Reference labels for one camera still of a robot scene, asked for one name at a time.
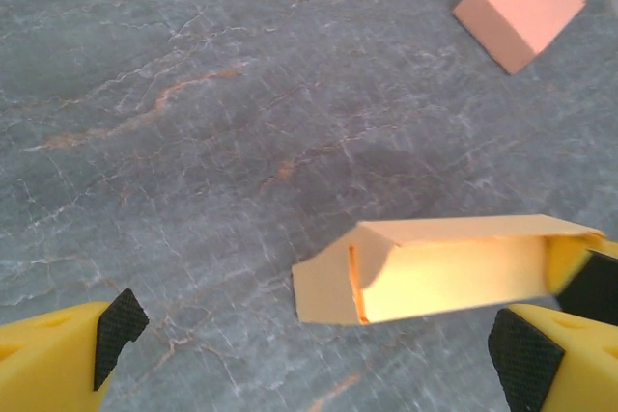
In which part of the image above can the yellow paper box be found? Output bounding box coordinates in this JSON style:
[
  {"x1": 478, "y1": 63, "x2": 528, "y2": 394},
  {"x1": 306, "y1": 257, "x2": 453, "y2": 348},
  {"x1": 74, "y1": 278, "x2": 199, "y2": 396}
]
[{"x1": 291, "y1": 213, "x2": 607, "y2": 326}]

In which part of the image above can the pink paper box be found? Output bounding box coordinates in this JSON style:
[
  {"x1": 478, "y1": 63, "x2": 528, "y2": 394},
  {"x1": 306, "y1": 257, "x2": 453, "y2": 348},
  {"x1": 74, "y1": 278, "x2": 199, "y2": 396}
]
[{"x1": 452, "y1": 0, "x2": 588, "y2": 76}]

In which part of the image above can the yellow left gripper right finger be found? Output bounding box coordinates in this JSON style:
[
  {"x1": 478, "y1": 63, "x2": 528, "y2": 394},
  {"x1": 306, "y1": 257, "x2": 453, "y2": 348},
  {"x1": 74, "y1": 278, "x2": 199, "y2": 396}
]
[{"x1": 487, "y1": 303, "x2": 618, "y2": 412}]

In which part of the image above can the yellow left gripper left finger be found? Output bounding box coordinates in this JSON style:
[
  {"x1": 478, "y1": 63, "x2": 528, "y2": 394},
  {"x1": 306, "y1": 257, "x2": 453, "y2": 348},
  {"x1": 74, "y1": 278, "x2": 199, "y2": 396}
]
[{"x1": 0, "y1": 288, "x2": 150, "y2": 412}]

